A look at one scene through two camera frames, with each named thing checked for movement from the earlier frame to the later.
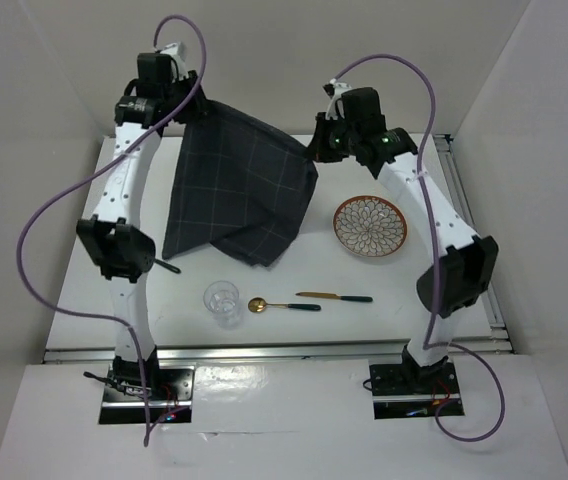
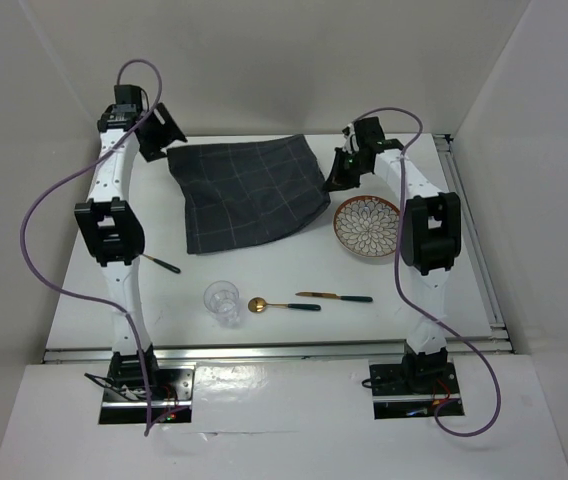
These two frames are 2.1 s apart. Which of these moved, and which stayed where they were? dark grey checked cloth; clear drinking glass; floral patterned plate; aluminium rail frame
Moved: dark grey checked cloth
Stayed: floral patterned plate; clear drinking glass; aluminium rail frame
